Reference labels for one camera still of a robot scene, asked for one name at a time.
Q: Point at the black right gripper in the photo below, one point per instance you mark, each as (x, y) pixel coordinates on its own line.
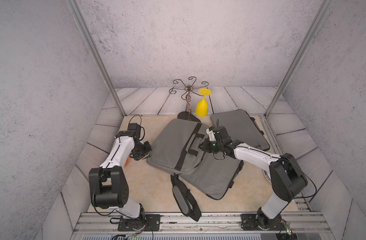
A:
(205, 143)

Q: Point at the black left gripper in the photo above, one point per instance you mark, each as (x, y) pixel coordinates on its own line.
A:
(147, 154)

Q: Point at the grey laptop bag with strap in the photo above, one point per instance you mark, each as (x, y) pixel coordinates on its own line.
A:
(177, 152)

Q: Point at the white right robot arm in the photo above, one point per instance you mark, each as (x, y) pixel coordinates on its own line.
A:
(287, 177)

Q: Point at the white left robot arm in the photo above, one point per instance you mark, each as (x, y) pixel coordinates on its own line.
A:
(108, 185)

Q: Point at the grey laptop sleeve at back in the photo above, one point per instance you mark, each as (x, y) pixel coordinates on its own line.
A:
(240, 126)

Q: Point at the grey flat laptop sleeve middle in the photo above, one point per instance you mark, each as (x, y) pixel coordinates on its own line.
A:
(214, 177)

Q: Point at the orange bowl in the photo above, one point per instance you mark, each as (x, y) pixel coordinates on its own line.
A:
(127, 161)

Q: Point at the yellow plastic goblet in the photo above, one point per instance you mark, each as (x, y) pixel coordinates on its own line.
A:
(203, 106)

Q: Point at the patterned plate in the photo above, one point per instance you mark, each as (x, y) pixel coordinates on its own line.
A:
(267, 176)

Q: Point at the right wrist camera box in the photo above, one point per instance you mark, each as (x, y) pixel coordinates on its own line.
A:
(211, 134)

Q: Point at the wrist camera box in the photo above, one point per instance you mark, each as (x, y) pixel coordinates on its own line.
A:
(135, 131)
(211, 134)

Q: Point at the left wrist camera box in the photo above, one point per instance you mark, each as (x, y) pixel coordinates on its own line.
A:
(135, 131)

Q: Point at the brown wire cup stand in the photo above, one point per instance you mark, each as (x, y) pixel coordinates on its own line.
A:
(186, 96)

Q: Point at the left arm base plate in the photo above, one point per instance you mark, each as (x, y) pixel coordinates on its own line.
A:
(147, 223)

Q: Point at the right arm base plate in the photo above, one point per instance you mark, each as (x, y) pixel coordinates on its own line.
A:
(255, 222)

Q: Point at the aluminium front rail frame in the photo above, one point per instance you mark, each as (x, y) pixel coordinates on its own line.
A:
(225, 215)

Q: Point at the left aluminium corner post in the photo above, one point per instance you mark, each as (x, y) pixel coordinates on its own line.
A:
(81, 23)

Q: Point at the aluminium corner post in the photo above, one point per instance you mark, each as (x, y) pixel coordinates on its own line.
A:
(310, 34)
(81, 23)

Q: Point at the right aluminium corner post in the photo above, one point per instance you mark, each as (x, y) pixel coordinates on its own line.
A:
(310, 34)

